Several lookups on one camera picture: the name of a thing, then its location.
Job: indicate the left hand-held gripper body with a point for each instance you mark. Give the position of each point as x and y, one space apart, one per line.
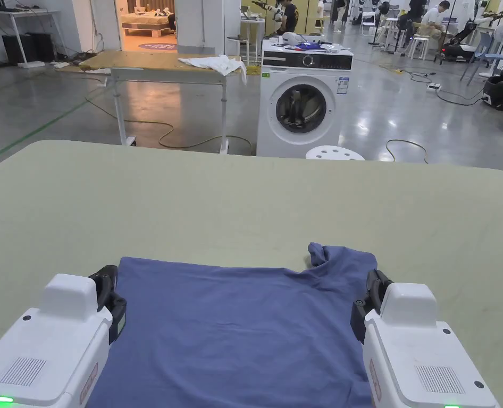
43 352

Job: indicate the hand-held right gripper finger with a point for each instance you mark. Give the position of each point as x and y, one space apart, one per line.
375 289

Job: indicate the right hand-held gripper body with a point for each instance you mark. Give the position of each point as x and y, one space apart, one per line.
417 352

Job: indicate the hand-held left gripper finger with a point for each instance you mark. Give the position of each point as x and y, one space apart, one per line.
107 282

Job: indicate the dark blue shirt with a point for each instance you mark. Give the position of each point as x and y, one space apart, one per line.
234 331

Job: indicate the bed with pale green sheet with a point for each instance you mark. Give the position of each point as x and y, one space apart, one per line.
217 204

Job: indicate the white power strip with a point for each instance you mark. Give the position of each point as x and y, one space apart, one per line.
433 86

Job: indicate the white washing machine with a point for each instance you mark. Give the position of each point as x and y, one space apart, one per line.
302 80

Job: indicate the black computer towers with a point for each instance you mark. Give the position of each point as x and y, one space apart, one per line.
28 46

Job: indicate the wooden pallet bed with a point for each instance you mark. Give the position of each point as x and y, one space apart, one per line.
147 23

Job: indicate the white desk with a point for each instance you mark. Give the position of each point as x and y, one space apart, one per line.
17 15

